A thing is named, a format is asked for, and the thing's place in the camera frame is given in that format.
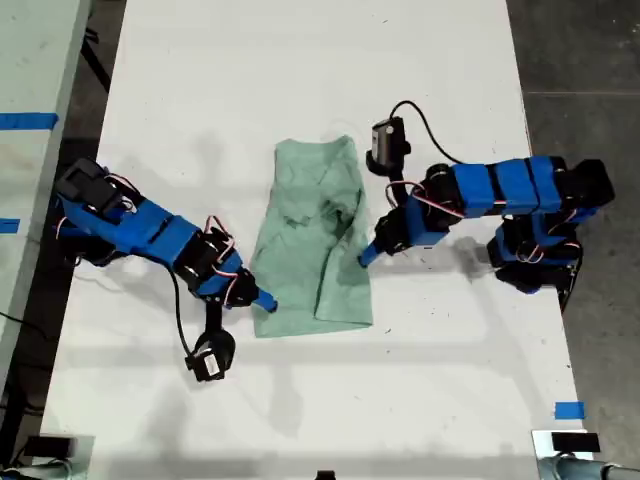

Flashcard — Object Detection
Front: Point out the black camera stalk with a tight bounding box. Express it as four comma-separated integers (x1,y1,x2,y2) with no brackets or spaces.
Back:
364,149,416,209
202,299,226,351

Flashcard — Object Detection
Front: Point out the black table clamp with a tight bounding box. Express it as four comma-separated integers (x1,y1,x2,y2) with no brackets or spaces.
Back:
557,262,585,315

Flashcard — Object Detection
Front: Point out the thin black floor cable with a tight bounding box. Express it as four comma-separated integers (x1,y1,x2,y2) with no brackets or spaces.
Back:
0,310,51,341

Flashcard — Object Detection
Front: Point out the black camera box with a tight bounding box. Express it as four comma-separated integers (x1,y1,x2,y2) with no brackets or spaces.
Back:
370,117,412,164
187,332,236,384

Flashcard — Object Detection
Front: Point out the grey hose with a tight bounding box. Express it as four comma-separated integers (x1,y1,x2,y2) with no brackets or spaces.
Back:
537,455,640,480
0,459,76,480

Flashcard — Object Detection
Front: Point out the black metal bar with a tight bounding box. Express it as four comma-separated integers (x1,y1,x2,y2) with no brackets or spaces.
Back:
82,27,112,94

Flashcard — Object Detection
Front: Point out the small black box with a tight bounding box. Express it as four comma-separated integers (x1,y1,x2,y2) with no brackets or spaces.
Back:
23,436,71,457
551,432,600,454

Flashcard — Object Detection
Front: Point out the pale green T-shirt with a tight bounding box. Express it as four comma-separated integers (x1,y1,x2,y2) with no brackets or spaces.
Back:
249,135,375,339

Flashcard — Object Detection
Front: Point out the pale side table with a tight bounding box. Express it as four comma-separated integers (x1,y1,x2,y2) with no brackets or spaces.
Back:
0,0,94,396

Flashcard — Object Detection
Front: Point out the shiny metal plate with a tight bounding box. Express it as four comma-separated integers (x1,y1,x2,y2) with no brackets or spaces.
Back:
39,433,96,480
530,428,590,480

